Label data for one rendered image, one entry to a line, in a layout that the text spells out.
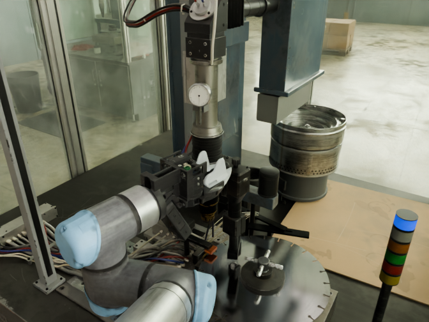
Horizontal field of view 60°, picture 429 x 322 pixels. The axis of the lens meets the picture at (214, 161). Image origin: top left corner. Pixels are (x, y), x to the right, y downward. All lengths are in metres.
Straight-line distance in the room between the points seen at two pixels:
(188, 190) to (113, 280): 0.19
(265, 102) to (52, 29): 1.01
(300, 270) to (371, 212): 0.72
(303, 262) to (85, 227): 0.64
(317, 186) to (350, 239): 0.27
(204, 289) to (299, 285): 0.44
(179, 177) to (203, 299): 0.21
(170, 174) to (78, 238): 0.18
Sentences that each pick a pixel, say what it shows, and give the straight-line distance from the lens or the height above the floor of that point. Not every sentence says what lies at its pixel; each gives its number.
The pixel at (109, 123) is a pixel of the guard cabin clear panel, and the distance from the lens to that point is 2.06.
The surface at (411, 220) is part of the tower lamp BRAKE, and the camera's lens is 0.92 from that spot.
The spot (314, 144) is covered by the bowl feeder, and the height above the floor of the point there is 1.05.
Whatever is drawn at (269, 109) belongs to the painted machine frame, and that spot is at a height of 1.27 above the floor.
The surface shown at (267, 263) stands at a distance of 0.95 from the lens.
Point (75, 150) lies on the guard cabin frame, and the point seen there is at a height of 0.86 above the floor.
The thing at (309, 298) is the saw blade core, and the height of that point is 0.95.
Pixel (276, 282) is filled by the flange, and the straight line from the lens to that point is 0.97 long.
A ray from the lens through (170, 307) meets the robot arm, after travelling 0.52.
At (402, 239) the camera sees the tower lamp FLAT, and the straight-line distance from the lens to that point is 0.95.
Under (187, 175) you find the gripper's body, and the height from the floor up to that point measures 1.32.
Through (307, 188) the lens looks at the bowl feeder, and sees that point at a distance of 1.61.
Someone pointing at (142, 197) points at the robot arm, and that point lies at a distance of 0.62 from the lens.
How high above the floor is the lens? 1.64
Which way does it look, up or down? 27 degrees down
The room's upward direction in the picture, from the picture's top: straight up
